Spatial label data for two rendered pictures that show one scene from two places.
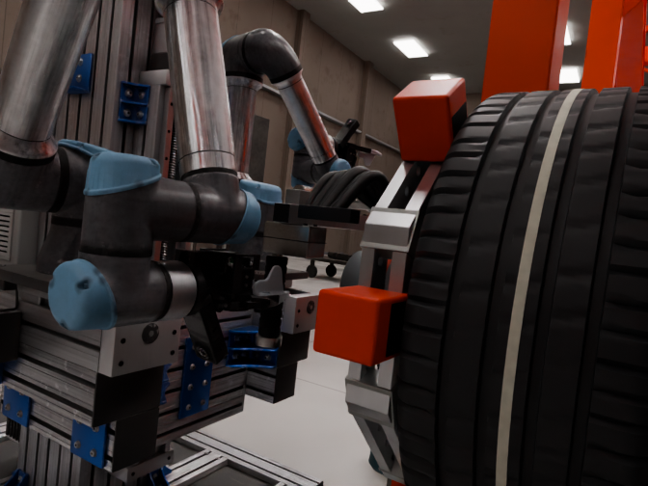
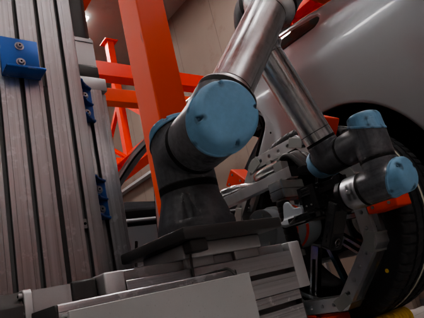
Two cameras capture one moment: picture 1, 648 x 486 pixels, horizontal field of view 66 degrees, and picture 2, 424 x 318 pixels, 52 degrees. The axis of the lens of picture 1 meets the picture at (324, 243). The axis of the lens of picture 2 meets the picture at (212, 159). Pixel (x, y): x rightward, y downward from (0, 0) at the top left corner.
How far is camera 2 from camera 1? 1.37 m
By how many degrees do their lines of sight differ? 73
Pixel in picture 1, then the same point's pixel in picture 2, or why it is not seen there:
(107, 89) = (69, 81)
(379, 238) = (358, 170)
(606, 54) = not seen: hidden behind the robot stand
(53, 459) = not seen: outside the picture
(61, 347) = (260, 288)
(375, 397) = (384, 235)
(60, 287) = (406, 168)
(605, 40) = not seen: hidden behind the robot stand
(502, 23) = (163, 106)
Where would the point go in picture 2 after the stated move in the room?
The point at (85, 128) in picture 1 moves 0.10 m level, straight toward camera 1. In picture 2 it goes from (41, 116) to (93, 107)
